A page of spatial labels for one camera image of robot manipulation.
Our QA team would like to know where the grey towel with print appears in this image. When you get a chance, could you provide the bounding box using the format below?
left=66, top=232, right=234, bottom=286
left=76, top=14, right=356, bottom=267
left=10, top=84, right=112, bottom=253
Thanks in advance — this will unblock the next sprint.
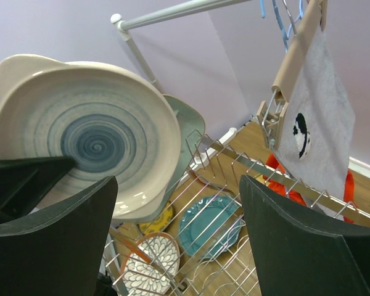
left=275, top=28, right=355, bottom=200

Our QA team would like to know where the cream plate blue swirl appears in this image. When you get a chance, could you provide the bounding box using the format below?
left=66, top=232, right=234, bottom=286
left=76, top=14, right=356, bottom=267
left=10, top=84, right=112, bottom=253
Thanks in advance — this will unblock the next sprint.
left=0, top=54, right=181, bottom=221

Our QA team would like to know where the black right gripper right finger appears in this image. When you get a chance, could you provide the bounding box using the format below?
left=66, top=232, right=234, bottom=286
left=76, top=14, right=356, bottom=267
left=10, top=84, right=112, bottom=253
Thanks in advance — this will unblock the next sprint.
left=239, top=175, right=370, bottom=295

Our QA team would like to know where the white clothes rail frame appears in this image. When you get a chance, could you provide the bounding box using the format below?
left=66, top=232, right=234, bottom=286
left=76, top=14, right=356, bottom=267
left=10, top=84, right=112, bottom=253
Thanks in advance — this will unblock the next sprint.
left=110, top=0, right=253, bottom=167

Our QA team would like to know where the blue wire hanger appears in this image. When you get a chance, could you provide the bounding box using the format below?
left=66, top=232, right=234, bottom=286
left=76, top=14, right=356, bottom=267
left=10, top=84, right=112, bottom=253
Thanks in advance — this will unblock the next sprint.
left=271, top=0, right=305, bottom=53

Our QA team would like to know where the yellow patterned small plate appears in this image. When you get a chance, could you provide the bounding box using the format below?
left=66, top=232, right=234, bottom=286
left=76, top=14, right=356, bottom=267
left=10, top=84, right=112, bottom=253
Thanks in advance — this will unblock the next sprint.
left=138, top=201, right=175, bottom=234

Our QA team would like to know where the steel wire dish rack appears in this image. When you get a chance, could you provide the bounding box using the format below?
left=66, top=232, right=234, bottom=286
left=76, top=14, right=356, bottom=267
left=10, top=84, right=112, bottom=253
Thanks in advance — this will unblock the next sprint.
left=104, top=125, right=370, bottom=295

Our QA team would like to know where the orange garment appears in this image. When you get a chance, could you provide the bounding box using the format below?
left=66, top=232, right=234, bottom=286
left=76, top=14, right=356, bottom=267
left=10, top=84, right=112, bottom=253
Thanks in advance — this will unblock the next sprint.
left=255, top=154, right=358, bottom=223

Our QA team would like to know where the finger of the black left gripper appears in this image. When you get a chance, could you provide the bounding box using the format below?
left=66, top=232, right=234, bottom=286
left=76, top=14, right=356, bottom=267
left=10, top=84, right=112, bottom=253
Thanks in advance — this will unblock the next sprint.
left=0, top=156, right=76, bottom=224

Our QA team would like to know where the mint rectangular plate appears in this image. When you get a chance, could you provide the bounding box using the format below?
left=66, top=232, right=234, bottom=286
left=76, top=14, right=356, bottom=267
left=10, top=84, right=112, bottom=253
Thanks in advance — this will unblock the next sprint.
left=136, top=94, right=205, bottom=222

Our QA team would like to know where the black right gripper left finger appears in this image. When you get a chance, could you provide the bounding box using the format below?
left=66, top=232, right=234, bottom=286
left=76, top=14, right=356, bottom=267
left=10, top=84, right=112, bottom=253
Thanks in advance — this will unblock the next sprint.
left=0, top=176, right=118, bottom=295

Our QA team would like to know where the flower plate brown rim left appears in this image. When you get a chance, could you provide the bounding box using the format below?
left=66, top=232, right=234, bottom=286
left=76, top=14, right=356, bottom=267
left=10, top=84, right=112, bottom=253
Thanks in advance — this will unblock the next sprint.
left=120, top=232, right=180, bottom=296

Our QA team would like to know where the teal scalloped plate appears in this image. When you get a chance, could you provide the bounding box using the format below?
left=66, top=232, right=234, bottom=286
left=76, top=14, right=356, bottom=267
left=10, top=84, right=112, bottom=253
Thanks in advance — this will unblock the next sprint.
left=178, top=195, right=245, bottom=260

